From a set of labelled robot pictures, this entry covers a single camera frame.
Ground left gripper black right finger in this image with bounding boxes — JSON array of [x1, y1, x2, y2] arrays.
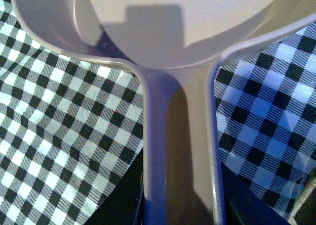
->
[[221, 163, 289, 225]]

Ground black white checkered cloth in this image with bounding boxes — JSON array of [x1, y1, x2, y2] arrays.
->
[[0, 0, 316, 225]]

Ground beige plastic dustpan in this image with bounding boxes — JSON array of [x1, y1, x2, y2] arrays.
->
[[11, 0, 316, 225]]

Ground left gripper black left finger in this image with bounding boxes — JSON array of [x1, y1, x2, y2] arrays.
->
[[85, 150, 144, 225]]

